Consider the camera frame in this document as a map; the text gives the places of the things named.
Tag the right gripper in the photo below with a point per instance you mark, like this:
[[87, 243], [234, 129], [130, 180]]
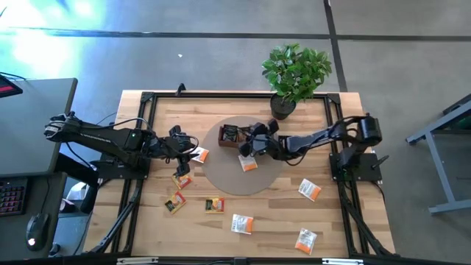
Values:
[[265, 145]]

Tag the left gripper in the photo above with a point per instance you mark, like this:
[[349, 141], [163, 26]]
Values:
[[176, 149]]

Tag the black tea packet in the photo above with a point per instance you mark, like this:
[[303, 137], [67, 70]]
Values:
[[234, 134], [226, 133]]

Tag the white orange Tazo tea packet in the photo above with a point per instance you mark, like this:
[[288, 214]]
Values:
[[305, 241], [309, 190], [247, 163], [202, 155], [242, 223]]

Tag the wooden tea caddy box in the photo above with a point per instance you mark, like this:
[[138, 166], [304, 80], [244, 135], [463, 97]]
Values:
[[228, 145]]

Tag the yellow red tea packet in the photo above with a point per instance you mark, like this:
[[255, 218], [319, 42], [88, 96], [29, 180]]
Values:
[[215, 205], [182, 181], [175, 202]]

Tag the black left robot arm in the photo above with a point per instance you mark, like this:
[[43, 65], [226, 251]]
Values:
[[95, 137]]

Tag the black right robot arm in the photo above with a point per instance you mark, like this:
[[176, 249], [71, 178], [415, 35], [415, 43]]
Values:
[[312, 140]]

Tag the round grey table mat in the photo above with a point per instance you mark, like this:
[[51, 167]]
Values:
[[228, 176]]

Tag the black clamp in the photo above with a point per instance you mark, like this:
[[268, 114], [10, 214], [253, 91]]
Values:
[[180, 89]]

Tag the green plant in black pot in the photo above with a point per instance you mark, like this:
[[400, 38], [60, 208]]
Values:
[[294, 73]]

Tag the black support beam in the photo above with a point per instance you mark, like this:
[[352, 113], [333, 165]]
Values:
[[77, 169]]

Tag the black computer mouse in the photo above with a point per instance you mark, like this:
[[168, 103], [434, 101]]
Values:
[[37, 230]]

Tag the backlit black keyboard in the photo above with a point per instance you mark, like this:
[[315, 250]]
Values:
[[13, 197]]

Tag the black computer monitor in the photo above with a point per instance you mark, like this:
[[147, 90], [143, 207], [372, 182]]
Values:
[[8, 88]]

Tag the dark grey desk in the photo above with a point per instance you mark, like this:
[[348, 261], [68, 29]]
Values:
[[11, 235]]

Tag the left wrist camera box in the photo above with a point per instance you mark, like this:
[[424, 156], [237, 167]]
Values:
[[185, 143]]

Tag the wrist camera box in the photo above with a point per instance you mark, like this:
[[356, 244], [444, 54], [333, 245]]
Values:
[[185, 143], [258, 129]]

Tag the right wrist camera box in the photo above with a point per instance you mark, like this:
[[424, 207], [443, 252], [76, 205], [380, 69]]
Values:
[[258, 129]]

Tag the silver metal bracket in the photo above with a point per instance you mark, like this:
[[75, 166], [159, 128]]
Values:
[[342, 261], [138, 261]]

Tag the black table-level camera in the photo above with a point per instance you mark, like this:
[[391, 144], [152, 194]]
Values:
[[240, 262]]

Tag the grey metal table frame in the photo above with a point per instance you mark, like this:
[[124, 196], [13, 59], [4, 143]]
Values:
[[436, 162]]

